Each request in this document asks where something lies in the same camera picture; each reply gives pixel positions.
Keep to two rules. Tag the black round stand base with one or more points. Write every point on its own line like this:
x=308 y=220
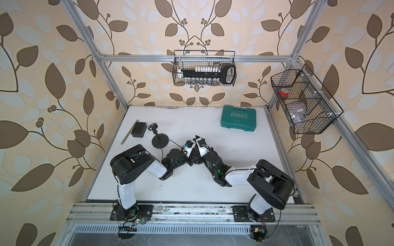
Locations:
x=164 y=141

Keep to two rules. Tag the small black box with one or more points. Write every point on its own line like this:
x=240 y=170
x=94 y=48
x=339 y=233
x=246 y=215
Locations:
x=139 y=129

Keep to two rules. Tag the red item in basket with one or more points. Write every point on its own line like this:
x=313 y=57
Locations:
x=284 y=92

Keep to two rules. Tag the black wire basket back wall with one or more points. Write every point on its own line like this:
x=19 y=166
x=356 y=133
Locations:
x=201 y=58

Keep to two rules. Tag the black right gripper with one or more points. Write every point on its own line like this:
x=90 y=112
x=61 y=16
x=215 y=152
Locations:
x=212 y=150

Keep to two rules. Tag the black wire basket wall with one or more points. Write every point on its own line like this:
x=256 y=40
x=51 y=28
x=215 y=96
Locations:
x=322 y=108
x=201 y=58

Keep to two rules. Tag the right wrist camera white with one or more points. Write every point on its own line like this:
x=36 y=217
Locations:
x=202 y=146

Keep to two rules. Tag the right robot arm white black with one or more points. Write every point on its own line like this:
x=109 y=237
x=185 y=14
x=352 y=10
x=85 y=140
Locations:
x=273 y=186

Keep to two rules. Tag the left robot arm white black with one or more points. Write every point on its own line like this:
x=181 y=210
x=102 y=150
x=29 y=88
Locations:
x=132 y=163

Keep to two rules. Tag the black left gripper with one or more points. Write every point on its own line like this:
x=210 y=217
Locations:
x=190 y=162

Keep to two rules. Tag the socket set rail black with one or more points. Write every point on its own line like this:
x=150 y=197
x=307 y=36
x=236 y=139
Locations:
x=217 y=75

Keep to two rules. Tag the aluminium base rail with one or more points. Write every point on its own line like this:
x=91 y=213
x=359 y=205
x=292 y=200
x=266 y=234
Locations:
x=216 y=219

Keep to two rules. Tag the plastic bag in basket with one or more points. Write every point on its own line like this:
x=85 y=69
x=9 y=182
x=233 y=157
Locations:
x=297 y=111

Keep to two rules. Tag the black microphone stand pole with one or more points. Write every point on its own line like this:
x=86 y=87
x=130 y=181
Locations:
x=154 y=130

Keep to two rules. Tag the green plastic tool case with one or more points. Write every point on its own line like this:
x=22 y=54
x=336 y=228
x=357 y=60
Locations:
x=239 y=118

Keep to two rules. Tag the black wire basket right wall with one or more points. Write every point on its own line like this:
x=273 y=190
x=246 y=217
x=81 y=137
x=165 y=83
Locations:
x=322 y=108

